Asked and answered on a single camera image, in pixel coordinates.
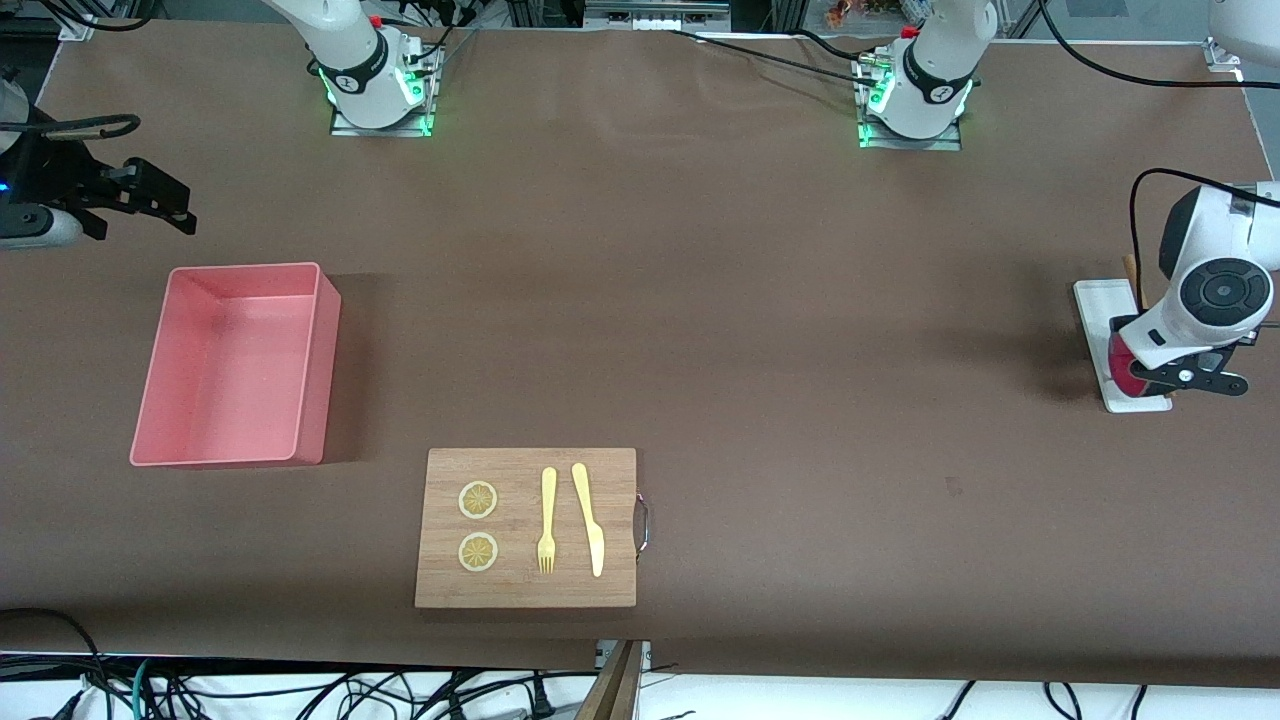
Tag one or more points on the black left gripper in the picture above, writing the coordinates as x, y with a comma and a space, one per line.
1118, 322

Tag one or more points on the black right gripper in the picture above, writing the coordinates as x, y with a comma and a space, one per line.
50, 176

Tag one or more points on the pink and grey cloth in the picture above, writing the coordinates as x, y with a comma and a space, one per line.
1125, 375

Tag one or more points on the white rectangular tray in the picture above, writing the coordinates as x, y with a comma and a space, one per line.
1095, 310

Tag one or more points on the pink plastic bin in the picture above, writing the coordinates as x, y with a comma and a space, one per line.
230, 370

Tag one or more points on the yellow lemon slice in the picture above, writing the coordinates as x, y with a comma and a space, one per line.
478, 552
478, 500

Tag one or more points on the yellow plastic fork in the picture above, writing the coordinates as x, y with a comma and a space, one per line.
548, 490

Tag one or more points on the grey power strip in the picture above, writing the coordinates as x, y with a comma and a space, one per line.
650, 15

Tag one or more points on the wooden cutting board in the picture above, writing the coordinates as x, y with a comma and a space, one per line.
610, 480

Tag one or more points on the yellow plastic knife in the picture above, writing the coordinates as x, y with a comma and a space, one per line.
596, 545

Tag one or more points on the brown wooden beam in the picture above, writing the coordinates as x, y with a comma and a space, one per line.
615, 695

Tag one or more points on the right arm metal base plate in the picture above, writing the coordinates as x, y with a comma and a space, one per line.
345, 128

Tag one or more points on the aluminium corner bracket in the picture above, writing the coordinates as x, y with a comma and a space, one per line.
1225, 55

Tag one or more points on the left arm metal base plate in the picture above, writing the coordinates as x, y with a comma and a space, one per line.
945, 143

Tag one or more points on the small metal table bracket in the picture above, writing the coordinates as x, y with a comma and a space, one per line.
603, 655

